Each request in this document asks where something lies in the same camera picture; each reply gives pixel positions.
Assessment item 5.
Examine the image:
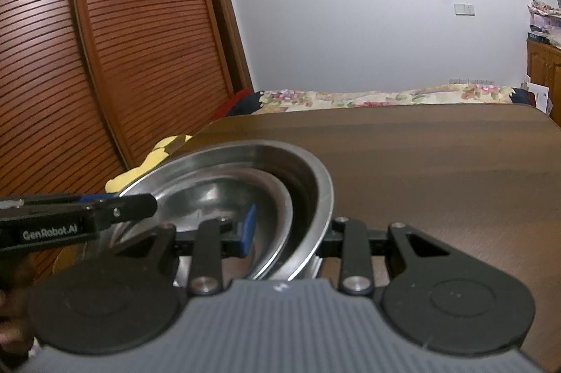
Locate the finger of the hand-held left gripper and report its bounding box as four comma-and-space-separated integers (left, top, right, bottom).
92, 192, 159, 232
22, 192, 117, 208

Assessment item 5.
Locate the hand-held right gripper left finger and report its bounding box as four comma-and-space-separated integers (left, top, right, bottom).
111, 204, 259, 297

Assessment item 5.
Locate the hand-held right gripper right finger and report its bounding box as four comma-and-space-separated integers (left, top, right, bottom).
313, 216, 454, 297

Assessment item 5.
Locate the large steel bowl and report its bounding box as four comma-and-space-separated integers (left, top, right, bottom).
109, 140, 336, 282

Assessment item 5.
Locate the person's left hand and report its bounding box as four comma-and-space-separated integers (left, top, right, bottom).
0, 263, 38, 360

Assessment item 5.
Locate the yellow plush toy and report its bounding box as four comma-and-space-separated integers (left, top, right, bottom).
107, 134, 194, 195

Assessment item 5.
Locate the red and navy cloth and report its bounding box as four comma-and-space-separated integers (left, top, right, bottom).
212, 89, 264, 121

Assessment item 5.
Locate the louvered wooden wardrobe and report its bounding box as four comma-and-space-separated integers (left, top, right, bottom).
0, 0, 255, 281

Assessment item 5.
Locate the dark cloth bundle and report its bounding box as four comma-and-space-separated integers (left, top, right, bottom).
512, 87, 538, 107

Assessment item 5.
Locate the white paper bag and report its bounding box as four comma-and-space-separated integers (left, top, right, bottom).
523, 77, 550, 113

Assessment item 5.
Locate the wooden cabinet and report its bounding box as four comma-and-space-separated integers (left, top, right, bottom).
526, 37, 561, 115

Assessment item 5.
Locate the pile of cloths and bags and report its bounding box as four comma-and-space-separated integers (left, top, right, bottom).
528, 0, 561, 47

